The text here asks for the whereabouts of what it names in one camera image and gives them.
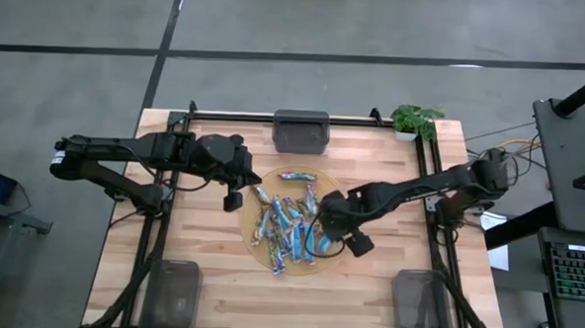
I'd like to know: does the blue white granola bar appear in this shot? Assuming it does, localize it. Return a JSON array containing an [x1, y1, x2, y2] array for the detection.
[[288, 221, 304, 262]]

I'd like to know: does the black aluminium rig frame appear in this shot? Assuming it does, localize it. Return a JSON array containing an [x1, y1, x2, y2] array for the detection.
[[81, 95, 523, 328]]

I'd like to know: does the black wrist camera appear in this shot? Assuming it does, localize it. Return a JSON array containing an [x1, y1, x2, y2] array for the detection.
[[222, 189, 245, 214], [343, 228, 376, 260]]

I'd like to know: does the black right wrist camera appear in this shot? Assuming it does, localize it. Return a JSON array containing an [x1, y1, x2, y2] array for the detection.
[[343, 228, 376, 260]]

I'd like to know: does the dark grey plastic bin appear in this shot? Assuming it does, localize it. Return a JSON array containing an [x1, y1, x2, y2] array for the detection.
[[138, 257, 205, 328], [388, 267, 456, 328], [271, 108, 332, 156]]

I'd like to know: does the green red granola bar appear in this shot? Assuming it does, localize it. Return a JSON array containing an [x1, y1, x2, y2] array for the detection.
[[266, 241, 290, 277], [303, 183, 320, 216]]

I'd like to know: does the silver blue granola bar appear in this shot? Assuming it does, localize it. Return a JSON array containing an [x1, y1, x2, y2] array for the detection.
[[268, 196, 295, 233], [252, 184, 273, 206], [283, 197, 306, 221]]

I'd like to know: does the blue red granola bar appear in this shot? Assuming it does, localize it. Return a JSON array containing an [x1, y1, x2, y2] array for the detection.
[[278, 170, 318, 183]]

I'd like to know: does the black backlit keyboard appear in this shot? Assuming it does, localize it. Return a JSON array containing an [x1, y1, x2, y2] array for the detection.
[[546, 241, 585, 303]]

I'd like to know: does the white paper sheet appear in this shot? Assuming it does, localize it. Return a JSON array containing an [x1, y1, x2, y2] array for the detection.
[[477, 210, 513, 273]]

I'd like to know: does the orange-blue chip bag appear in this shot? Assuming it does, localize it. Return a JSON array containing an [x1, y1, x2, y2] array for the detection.
[[250, 205, 272, 247]]

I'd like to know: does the dark grey desk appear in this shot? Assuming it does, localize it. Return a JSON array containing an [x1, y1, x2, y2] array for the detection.
[[534, 225, 585, 328]]

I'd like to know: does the green plant in white pot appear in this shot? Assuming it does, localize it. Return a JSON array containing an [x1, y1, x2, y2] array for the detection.
[[389, 103, 448, 144]]

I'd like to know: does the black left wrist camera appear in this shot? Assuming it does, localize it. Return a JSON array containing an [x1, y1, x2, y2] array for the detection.
[[222, 189, 245, 214]]

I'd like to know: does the dark grey cart top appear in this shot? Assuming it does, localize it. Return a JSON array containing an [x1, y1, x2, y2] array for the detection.
[[526, 98, 585, 233]]

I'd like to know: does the round woven straw placemat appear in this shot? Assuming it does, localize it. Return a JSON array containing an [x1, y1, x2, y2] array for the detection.
[[235, 162, 351, 279]]

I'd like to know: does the grey metal stand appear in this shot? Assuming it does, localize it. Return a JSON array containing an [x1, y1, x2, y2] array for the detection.
[[0, 205, 54, 328]]

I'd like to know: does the yellow cable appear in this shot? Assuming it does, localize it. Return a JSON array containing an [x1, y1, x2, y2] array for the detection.
[[490, 136, 542, 156]]

